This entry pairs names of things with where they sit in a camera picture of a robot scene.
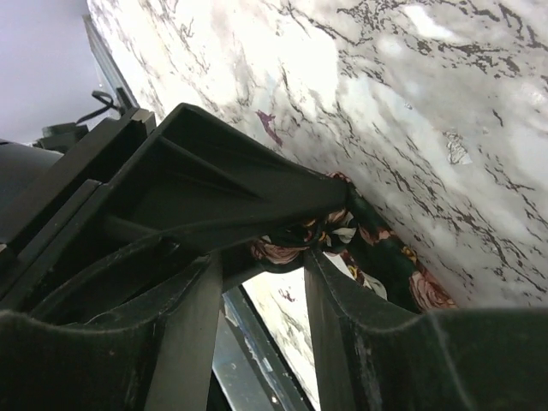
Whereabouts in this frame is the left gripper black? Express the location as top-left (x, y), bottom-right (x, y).
top-left (1, 108), bottom-right (276, 325)

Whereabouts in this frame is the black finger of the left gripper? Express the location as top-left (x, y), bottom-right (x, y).
top-left (103, 104), bottom-right (348, 240)

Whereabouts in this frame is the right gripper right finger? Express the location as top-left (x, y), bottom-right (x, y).
top-left (304, 251), bottom-right (547, 410)

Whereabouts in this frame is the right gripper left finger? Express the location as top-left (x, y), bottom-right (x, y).
top-left (1, 254), bottom-right (223, 410)

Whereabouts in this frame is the dark floral rose tie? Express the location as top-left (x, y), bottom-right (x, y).
top-left (249, 173), bottom-right (456, 313)

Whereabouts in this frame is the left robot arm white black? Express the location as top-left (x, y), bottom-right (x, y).
top-left (1, 104), bottom-right (347, 324)

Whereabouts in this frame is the aluminium rail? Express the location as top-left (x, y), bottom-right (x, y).
top-left (207, 285), bottom-right (320, 410)

